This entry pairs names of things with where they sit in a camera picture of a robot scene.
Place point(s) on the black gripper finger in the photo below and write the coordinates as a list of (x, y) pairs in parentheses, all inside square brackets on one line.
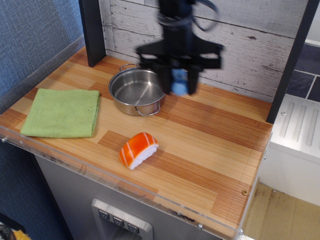
[(164, 75), (192, 79)]

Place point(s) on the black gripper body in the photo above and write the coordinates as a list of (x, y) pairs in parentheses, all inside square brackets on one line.
[(180, 48)]

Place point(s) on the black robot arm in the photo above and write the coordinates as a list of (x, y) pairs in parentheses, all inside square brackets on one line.
[(176, 13)]

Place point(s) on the green cloth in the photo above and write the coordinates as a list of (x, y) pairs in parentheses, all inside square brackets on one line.
[(62, 114)]

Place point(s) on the small steel pot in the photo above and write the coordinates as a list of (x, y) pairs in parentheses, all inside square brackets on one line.
[(136, 91)]

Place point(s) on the toy salmon sushi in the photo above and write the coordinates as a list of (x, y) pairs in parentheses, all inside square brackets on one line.
[(137, 149)]

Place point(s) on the clear acrylic edge strip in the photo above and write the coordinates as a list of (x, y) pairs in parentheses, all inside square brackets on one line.
[(75, 183)]

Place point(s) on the white ribbed side counter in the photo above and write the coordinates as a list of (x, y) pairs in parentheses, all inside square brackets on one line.
[(291, 161)]

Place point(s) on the silver dispenser panel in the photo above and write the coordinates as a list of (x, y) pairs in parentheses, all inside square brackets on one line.
[(116, 224)]

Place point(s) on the yellow object at corner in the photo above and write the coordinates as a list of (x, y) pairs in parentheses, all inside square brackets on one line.
[(20, 235)]

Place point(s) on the left black frame post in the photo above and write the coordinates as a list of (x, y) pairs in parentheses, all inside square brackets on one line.
[(92, 30)]

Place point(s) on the black frame post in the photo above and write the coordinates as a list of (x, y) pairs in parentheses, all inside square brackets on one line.
[(298, 44), (92, 30)]

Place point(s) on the right black frame post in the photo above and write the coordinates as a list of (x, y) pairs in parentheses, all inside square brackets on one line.
[(298, 44)]

